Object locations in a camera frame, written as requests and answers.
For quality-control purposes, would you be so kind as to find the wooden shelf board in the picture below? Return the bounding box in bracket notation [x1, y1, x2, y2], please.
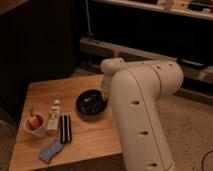
[80, 37, 213, 84]

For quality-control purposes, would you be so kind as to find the white cup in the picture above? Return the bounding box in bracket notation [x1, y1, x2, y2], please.
[23, 114, 46, 137]

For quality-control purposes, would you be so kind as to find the orange carrot toy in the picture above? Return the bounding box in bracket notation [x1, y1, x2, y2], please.
[28, 108, 41, 130]

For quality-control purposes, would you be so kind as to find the wooden table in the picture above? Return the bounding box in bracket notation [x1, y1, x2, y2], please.
[9, 75, 120, 171]

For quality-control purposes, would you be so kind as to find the metal pole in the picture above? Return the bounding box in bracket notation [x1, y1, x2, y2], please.
[85, 0, 93, 41]

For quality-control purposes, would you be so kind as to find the blue cloth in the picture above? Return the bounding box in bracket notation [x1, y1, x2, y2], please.
[39, 139, 64, 164]

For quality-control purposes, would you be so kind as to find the black ceramic bowl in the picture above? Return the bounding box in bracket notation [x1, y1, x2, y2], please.
[76, 89, 107, 120]

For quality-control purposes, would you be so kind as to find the white tube bottle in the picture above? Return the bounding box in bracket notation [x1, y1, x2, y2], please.
[47, 99, 61, 134]

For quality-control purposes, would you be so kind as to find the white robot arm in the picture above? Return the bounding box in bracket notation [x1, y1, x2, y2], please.
[101, 58, 184, 171]

